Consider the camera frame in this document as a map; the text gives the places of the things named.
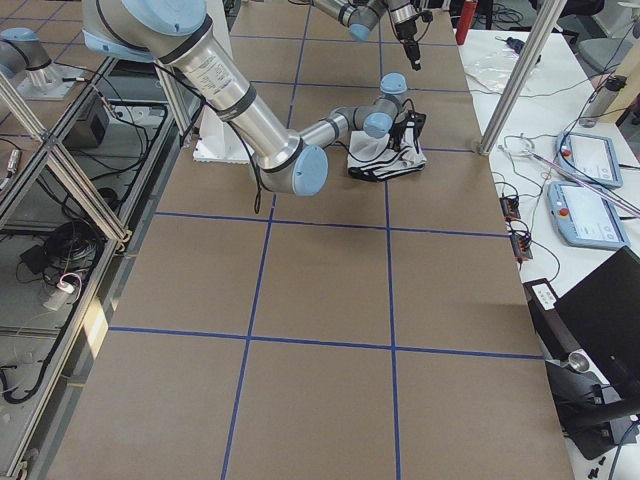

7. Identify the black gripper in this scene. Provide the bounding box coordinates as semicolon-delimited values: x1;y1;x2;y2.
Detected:
389;110;427;153
392;12;433;71

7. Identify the grey cartoon print t-shirt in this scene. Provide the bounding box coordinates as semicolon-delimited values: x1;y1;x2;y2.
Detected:
347;132;427;182

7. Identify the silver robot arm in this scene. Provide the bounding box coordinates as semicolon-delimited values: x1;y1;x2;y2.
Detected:
82;1;426;196
308;0;433;71

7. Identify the red cylinder bottle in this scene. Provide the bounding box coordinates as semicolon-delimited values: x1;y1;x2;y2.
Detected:
455;0;477;46

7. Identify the clear plastic sheet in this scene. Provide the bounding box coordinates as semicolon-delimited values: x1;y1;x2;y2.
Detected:
464;48;519;93

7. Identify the far blue teach pendant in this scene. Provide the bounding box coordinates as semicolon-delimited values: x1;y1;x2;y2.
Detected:
556;132;623;188

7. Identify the blue teach pendant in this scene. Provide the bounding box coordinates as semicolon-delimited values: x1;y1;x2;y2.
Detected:
547;181;630;251
556;132;623;188

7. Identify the grey water bottle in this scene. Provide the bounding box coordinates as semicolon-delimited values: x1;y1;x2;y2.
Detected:
586;75;627;122

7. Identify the near blue teach pendant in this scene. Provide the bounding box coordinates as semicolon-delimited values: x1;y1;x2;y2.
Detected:
547;181;630;251

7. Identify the aluminium frame post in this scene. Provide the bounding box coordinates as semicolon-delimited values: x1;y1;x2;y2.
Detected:
477;0;566;156

